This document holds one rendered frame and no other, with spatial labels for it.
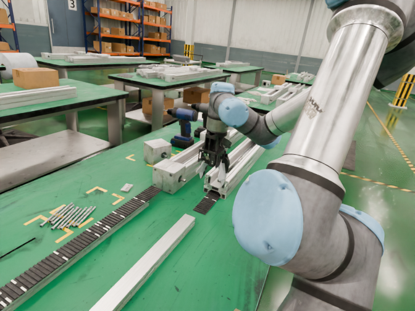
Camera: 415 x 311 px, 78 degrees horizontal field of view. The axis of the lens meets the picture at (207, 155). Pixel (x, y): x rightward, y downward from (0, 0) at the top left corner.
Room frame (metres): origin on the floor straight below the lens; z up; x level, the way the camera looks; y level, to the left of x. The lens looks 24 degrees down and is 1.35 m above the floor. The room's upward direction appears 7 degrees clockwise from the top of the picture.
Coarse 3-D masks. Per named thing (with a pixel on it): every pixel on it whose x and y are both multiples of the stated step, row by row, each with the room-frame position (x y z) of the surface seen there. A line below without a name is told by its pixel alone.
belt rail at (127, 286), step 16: (176, 224) 0.64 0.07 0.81; (192, 224) 0.68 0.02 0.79; (160, 240) 0.57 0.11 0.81; (176, 240) 0.58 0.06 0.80; (144, 256) 0.50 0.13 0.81; (160, 256) 0.51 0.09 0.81; (128, 272) 0.45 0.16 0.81; (144, 272) 0.45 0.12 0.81; (112, 288) 0.40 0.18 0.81; (128, 288) 0.40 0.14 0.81; (96, 304) 0.36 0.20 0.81; (112, 304) 0.36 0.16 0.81
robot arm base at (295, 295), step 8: (296, 280) 0.30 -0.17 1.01; (296, 288) 0.29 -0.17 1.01; (304, 288) 0.28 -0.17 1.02; (312, 288) 0.27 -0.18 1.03; (288, 296) 0.29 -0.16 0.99; (296, 296) 0.28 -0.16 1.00; (304, 296) 0.27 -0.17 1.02; (312, 296) 0.27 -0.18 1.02; (320, 296) 0.26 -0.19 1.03; (328, 296) 0.26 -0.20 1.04; (336, 296) 0.26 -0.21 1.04; (280, 304) 0.29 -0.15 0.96; (288, 304) 0.27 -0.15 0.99; (296, 304) 0.27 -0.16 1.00; (304, 304) 0.26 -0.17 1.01; (312, 304) 0.26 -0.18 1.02; (320, 304) 0.25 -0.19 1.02; (328, 304) 0.25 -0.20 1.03; (336, 304) 0.25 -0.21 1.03; (344, 304) 0.25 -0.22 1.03; (352, 304) 0.25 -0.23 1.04
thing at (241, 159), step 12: (240, 144) 1.27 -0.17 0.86; (252, 144) 1.40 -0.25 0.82; (228, 156) 1.10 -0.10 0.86; (240, 156) 1.18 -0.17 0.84; (252, 156) 1.15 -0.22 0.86; (216, 168) 0.96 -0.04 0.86; (228, 168) 1.03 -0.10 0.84; (240, 168) 0.99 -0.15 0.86; (204, 180) 0.90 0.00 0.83; (216, 180) 0.93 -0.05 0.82; (228, 180) 0.87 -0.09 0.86; (240, 180) 1.03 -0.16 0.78; (204, 192) 0.90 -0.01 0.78; (228, 192) 0.89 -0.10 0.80
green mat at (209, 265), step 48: (48, 192) 0.77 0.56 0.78; (96, 192) 0.80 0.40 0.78; (192, 192) 0.89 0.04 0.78; (0, 240) 0.52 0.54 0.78; (48, 240) 0.54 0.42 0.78; (144, 240) 0.59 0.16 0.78; (192, 240) 0.61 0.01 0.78; (48, 288) 0.40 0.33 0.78; (96, 288) 0.41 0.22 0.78; (144, 288) 0.43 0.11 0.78; (192, 288) 0.45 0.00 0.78; (240, 288) 0.46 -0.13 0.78
